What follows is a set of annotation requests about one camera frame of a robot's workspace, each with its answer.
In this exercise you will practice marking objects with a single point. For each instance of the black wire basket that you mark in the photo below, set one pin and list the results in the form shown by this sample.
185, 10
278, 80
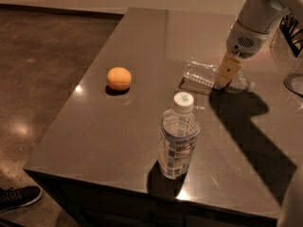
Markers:
293, 33

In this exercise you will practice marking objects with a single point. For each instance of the upright labelled water bottle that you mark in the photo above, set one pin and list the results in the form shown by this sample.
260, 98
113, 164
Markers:
179, 129

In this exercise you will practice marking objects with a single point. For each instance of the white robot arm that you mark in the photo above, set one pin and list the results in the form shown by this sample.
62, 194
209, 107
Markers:
251, 29

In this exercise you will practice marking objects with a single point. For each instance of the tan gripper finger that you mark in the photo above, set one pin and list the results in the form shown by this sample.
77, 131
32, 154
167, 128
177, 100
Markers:
229, 67

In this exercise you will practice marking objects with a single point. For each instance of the black sneaker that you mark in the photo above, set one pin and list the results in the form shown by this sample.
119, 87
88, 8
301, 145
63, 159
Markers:
19, 197

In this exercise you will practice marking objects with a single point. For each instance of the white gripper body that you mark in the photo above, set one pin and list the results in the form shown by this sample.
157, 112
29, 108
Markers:
245, 43

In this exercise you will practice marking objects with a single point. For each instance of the clear glass container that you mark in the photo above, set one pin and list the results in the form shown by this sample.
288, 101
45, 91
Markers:
289, 66

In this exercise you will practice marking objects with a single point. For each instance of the clear water bottle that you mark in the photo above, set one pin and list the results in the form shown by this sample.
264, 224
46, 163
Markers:
199, 77

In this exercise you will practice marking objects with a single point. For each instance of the orange round fruit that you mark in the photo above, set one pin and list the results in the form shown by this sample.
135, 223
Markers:
119, 78

